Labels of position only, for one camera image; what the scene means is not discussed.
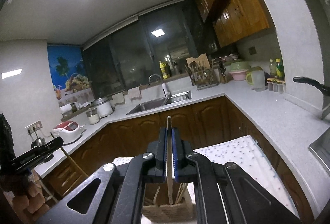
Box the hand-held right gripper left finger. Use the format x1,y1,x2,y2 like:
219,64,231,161
36,127,168,224

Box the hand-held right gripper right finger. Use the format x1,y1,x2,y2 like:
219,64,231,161
172,128,303,224

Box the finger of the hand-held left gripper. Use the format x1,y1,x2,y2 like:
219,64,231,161
11,136,64,172

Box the light bamboo chopstick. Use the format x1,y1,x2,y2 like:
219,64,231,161
166,116,174,205

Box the brown wooden chopstick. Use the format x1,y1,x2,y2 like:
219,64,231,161
62,147,90,178

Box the wooden utensil holder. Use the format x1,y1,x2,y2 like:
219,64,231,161
141,199,196,224

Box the dish rack with utensils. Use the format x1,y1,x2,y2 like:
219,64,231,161
184,53,220,90

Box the person's left hand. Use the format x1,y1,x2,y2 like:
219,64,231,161
0,175,50,224

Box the metal kettle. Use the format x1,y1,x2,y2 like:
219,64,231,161
30,136,54,161

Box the brown wooden lower cabinets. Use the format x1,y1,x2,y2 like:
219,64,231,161
36,95,310,224

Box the white red rice cooker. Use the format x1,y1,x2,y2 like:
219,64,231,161
51,121,86,145

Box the steel kitchen sink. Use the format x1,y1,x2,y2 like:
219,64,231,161
126,90,193,116

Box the glass jar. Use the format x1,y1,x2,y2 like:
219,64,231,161
86,108,101,126

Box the pink hanging cloth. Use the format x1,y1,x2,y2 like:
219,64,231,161
127,86,143,101

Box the floral white tablecloth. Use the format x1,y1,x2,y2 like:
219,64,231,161
112,135,296,224

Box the chrome faucet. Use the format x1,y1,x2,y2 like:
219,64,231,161
148,74,171,98

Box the beige hanging cloth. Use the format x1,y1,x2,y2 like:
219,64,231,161
112,93,126,106

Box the white pot with metal lid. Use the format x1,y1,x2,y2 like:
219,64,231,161
92,97,114,118

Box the yellow bottle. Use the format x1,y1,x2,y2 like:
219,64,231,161
158,60,171,80

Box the knife block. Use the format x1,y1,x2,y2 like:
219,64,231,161
211,57,229,84

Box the grey kitchen countertop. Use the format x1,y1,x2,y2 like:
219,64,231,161
31,77,330,188

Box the dark kitchen window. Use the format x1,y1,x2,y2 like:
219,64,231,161
82,0,220,97

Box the pink and green basins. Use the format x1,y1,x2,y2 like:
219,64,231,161
228,59,252,82

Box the yellow-green plastic pitcher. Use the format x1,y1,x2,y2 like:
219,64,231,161
246,69,266,92

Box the row of small spice jars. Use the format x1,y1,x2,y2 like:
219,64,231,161
266,78,286,94

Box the condiment bottles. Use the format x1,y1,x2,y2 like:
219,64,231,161
268,58,286,81

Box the steel gas stove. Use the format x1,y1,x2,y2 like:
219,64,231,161
309,127,330,179

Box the black wok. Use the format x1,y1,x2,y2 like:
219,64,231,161
292,76,330,98

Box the white wall socket strip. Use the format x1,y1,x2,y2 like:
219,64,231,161
25,120,43,135

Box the fruit wall poster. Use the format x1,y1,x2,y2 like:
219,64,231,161
47,44,92,108

